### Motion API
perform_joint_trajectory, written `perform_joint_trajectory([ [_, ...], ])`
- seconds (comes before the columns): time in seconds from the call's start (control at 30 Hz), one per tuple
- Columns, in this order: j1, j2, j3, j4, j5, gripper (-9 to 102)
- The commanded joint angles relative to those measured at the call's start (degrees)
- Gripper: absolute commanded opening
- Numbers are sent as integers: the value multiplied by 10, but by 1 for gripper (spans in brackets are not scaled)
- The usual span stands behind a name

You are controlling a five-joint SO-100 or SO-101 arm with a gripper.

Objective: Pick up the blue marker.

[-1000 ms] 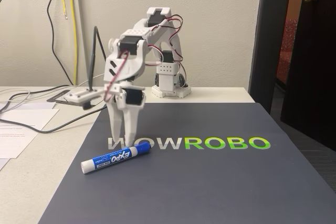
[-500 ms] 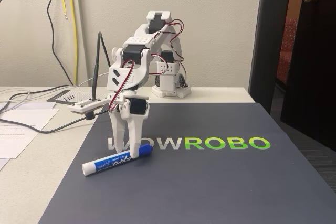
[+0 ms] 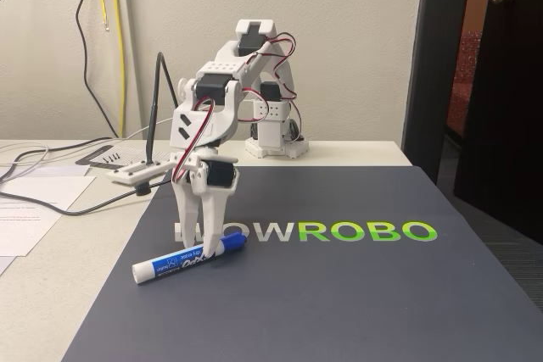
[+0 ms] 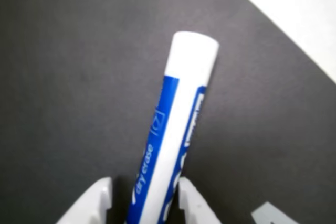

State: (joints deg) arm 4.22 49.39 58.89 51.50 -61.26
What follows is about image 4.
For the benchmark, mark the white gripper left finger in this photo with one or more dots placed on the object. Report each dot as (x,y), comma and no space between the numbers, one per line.
(89,205)

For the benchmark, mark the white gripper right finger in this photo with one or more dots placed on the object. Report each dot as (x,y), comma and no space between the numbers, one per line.
(195,208)

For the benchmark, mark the blue Expo dry-erase marker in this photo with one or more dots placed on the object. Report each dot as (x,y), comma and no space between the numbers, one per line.
(178,129)

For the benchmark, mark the grey WOWROBO mat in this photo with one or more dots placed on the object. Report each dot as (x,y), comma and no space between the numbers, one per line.
(65,77)

